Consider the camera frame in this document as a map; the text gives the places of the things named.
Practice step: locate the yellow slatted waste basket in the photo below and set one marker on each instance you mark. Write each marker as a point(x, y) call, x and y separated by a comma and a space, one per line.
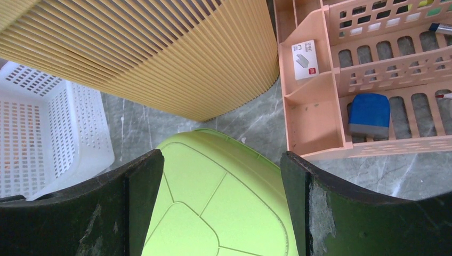
point(195, 59)

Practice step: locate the white perforated tray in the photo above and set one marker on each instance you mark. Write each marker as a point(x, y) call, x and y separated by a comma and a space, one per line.
point(54, 133)

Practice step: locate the orange plastic file organizer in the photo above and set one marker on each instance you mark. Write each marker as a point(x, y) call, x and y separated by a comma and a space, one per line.
point(380, 47)

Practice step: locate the green plastic basin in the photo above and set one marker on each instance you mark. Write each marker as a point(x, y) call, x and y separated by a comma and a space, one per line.
point(218, 196)

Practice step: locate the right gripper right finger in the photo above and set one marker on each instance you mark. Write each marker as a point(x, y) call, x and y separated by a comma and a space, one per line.
point(331, 216)

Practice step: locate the blue grey stamp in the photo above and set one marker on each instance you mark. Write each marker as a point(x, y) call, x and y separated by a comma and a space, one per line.
point(369, 116)

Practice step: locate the white staples box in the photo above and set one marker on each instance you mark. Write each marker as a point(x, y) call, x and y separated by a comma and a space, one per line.
point(305, 60)

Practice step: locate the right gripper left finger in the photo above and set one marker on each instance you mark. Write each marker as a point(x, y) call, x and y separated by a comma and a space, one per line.
point(106, 215)

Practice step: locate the blue capped marker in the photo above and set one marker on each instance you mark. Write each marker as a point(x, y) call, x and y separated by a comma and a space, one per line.
point(442, 28)

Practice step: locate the white marker pen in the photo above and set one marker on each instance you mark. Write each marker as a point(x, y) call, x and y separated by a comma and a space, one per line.
point(444, 96)

